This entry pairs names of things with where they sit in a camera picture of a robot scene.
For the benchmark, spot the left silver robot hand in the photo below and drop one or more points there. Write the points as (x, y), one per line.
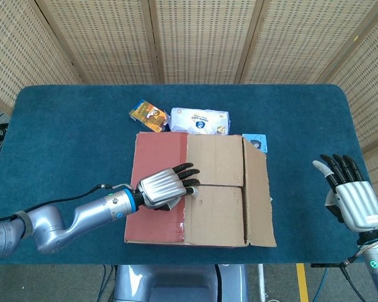
(159, 185)

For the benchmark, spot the blue table cloth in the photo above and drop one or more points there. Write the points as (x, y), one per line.
(66, 141)

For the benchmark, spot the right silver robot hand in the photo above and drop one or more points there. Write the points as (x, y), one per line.
(357, 201)

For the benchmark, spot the white tissue pack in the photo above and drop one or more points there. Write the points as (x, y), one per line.
(198, 121)

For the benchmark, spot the red cardboard box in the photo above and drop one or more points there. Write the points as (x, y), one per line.
(217, 214)

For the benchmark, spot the colourful snack packet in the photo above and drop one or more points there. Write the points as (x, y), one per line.
(148, 114)

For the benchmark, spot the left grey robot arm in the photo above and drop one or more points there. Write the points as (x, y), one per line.
(50, 226)

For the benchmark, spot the light blue square card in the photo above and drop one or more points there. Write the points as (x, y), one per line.
(255, 141)

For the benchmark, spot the woven folding screen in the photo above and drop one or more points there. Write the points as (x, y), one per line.
(201, 41)

